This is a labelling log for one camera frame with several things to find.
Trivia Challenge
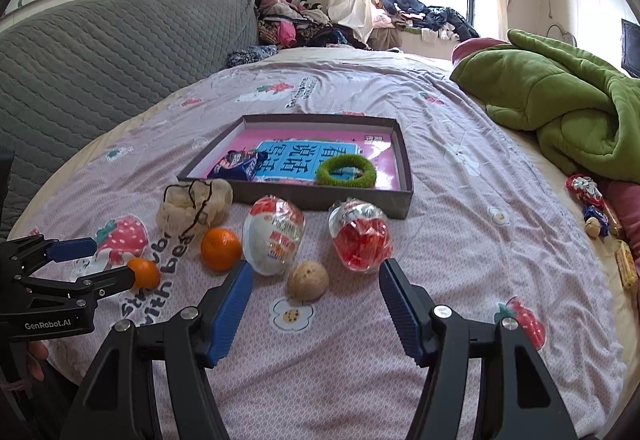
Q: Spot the pink strawberry print bedsheet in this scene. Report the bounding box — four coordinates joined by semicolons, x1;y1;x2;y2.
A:
7;47;621;440

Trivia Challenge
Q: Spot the beige mesh drawstring bag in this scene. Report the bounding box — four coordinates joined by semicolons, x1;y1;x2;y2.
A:
156;178;234;237

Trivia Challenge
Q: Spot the grey cardboard box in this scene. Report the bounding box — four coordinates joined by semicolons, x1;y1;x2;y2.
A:
176;114;415;221

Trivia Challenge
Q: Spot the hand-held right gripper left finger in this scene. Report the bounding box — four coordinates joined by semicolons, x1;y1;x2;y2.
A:
60;260;256;440

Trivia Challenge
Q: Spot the small tangerine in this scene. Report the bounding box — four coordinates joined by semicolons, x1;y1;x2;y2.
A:
127;258;161;291

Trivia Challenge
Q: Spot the grey quilted headboard cover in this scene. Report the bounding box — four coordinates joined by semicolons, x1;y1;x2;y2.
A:
0;0;261;241

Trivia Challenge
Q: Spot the green fuzzy ring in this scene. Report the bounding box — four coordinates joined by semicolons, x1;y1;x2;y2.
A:
315;155;376;189

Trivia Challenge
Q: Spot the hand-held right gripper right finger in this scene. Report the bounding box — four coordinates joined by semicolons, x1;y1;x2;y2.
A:
378;258;581;440

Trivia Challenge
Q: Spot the pink pillow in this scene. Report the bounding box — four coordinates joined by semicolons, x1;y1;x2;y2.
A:
452;37;512;66

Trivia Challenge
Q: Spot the yellow snack packet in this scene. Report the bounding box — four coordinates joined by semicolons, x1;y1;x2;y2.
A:
612;240;640;290

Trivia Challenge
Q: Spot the large tangerine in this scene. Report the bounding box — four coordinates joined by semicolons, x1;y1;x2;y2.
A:
200;227;243;272

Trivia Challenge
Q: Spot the walnut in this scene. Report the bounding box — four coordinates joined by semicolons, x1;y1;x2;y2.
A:
286;260;330;303

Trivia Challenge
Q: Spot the blue wrapped candy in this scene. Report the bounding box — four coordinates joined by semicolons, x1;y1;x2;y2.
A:
582;205;611;237

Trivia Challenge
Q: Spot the black monitor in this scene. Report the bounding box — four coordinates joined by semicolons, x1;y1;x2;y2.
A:
621;19;640;79

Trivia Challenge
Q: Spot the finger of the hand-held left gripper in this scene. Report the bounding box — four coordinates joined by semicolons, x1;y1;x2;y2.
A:
15;266;137;309
7;232;99;277

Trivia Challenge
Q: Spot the white electric fan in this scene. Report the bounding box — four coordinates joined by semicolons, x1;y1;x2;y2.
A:
545;23;579;47

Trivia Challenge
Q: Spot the green fleece blanket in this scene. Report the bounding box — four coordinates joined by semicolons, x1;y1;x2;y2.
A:
450;29;640;183

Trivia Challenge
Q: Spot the white toy egg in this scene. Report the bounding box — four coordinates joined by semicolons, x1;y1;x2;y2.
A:
242;195;306;277

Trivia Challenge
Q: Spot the pile of dark clothes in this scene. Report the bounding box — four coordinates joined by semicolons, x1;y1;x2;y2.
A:
370;0;481;44

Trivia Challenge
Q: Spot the blue snack packet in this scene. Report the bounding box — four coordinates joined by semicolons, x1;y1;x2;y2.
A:
207;147;271;181

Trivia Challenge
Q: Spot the pile of mixed clothes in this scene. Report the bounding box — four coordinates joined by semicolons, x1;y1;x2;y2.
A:
227;0;372;69

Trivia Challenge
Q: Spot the red wrapped toy egg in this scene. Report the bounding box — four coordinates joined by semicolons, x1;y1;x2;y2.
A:
327;198;394;275

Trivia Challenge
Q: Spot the person's left hand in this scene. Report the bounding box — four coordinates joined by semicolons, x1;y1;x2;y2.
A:
25;341;52;383

